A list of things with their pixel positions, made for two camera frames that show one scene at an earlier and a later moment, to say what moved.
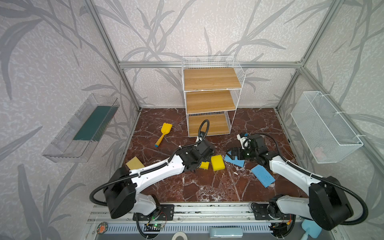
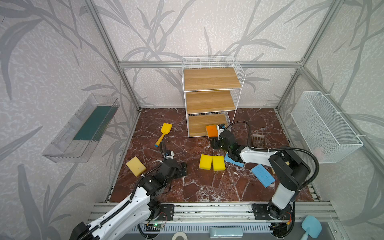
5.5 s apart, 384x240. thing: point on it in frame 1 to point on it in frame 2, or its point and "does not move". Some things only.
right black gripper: (237, 153) to (215, 142)
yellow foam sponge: (217, 162) does not move
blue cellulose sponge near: (240, 163) does not move
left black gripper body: (197, 160) to (182, 169)
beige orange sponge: (134, 164) does not move
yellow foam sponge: (204, 165) does not move
